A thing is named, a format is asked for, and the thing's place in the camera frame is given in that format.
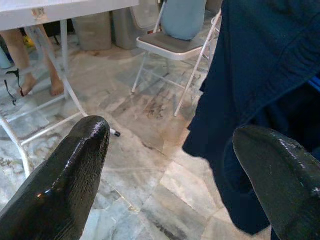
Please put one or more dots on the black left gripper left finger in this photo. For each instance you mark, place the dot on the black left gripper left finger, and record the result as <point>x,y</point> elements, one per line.
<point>55,195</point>

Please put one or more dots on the adult person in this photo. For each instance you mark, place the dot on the adult person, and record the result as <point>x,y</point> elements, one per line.
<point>15,50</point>

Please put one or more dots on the white folding chair grey seat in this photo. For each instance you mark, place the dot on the white folding chair grey seat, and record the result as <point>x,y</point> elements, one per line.
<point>170,46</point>

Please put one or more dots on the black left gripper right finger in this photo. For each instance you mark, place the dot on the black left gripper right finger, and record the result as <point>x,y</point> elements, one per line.
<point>287,190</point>

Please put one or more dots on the light blue cushion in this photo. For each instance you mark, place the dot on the light blue cushion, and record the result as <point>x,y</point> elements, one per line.
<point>183,20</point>

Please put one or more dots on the navy garment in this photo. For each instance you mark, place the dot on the navy garment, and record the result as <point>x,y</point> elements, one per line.
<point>255,62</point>

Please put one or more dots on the white folding table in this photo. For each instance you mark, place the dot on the white folding table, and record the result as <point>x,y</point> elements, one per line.
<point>75,12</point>

